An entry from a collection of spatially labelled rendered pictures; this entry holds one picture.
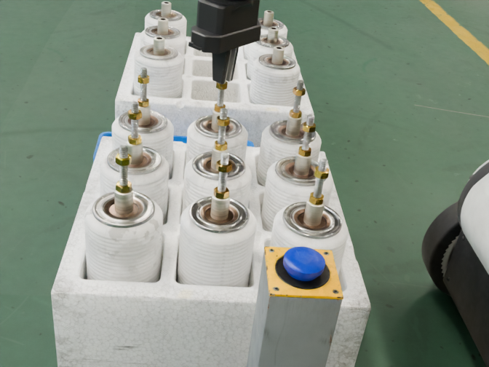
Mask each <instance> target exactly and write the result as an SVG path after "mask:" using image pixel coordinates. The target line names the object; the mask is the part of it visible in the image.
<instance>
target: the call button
mask: <svg viewBox="0 0 489 367"><path fill-rule="evenodd" d="M283 265H284V268H285V269H286V270H287V273H288V274H289V275H290V276H291V277H293V278H295V279H296V280H301V281H310V280H314V279H316V278H317V277H319V276H320V275H321V274H322V273H323V272H324V268H325V259H324V257H323V256H322V255H321V254H320V253H319V252H317V251H316V250H314V249H312V248H307V247H294V248H291V249H289V250H287V251H286V252H285V254H284V259H283Z"/></svg>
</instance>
